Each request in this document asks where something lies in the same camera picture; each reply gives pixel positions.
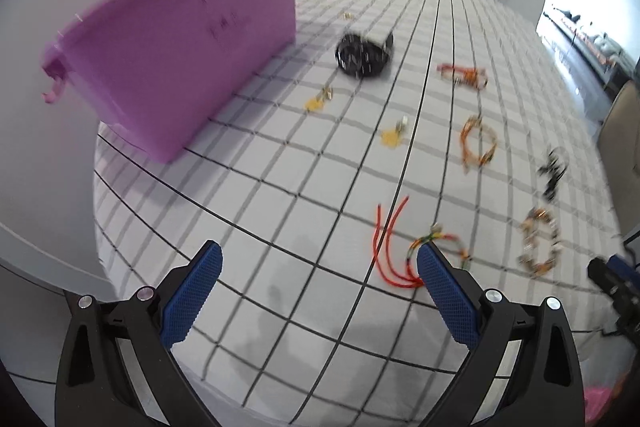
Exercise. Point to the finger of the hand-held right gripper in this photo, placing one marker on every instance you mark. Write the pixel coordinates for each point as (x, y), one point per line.
(612, 282)
(622, 261)

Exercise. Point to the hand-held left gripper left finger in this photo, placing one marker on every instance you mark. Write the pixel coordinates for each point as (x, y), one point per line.
(192, 292)

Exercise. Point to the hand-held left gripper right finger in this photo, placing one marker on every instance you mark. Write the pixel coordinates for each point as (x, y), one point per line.
(447, 297)

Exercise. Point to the gold leaf earring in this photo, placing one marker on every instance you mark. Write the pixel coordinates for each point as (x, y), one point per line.
(316, 103)
(391, 138)

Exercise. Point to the purple plastic bin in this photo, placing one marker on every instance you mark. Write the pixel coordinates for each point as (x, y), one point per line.
(175, 47)

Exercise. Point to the black wrist watch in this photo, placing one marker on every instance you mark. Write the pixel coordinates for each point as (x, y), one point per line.
(362, 56)

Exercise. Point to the pink cloth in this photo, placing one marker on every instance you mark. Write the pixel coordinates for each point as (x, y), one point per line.
(597, 407)

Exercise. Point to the white checked tablecloth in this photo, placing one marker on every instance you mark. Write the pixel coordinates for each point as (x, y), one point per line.
(300, 207)

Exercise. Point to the beige chair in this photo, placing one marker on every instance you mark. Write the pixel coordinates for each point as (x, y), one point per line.
(622, 117)

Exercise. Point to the grey sofa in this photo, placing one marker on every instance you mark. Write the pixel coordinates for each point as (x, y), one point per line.
(607, 49)

